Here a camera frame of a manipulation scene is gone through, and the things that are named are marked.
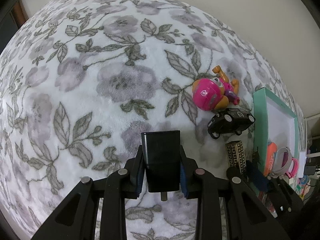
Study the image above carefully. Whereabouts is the gold black patterned lighter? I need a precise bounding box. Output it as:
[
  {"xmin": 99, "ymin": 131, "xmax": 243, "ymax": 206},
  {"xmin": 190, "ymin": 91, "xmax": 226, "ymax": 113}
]
[{"xmin": 225, "ymin": 140, "xmax": 246, "ymax": 174}]

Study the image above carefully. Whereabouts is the black power adapter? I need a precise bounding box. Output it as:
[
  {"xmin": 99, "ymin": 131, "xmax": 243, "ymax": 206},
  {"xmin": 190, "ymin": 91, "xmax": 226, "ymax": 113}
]
[{"xmin": 141, "ymin": 130, "xmax": 181, "ymax": 202}]

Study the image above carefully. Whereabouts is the pink smart wristband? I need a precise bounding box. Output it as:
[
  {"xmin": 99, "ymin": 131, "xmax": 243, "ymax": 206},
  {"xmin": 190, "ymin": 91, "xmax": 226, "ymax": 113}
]
[{"xmin": 286, "ymin": 158, "xmax": 299, "ymax": 178}]

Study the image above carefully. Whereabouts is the orange carrot knife toy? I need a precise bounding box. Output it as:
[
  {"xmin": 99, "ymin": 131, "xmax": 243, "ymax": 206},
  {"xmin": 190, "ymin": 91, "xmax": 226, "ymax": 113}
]
[{"xmin": 263, "ymin": 141, "xmax": 278, "ymax": 176}]

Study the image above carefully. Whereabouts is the teal white shallow box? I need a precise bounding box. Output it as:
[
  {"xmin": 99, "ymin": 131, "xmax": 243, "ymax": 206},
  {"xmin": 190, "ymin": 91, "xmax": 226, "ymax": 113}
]
[{"xmin": 253, "ymin": 88, "xmax": 299, "ymax": 177}]

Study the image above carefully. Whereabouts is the black toy car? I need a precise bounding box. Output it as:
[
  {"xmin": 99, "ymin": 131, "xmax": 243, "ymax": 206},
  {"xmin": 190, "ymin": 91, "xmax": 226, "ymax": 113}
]
[{"xmin": 207, "ymin": 108, "xmax": 255, "ymax": 139}]

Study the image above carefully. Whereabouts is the pink puppy toy figure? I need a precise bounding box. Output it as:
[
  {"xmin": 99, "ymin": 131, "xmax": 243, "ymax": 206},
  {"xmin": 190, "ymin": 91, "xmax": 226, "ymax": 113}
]
[{"xmin": 192, "ymin": 65, "xmax": 240, "ymax": 111}]

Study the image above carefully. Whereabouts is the floral fleece blanket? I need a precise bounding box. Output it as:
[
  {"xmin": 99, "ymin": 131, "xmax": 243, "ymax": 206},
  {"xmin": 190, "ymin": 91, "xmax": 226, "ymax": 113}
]
[{"xmin": 1, "ymin": 0, "xmax": 304, "ymax": 239}]

